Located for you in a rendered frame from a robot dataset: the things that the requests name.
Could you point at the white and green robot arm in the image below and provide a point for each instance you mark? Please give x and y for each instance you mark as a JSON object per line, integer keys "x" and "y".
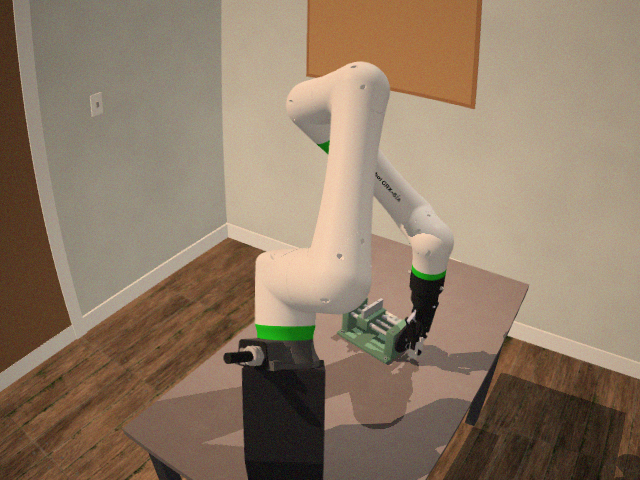
{"x": 343, "y": 113}

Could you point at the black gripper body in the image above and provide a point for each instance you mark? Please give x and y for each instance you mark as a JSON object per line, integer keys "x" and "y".
{"x": 419, "y": 302}

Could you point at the green clamp slide with handwheel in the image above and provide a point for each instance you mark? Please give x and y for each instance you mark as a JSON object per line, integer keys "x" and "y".
{"x": 371, "y": 341}

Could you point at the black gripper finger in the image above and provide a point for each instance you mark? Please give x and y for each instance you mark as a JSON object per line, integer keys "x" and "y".
{"x": 427, "y": 324}
{"x": 413, "y": 330}

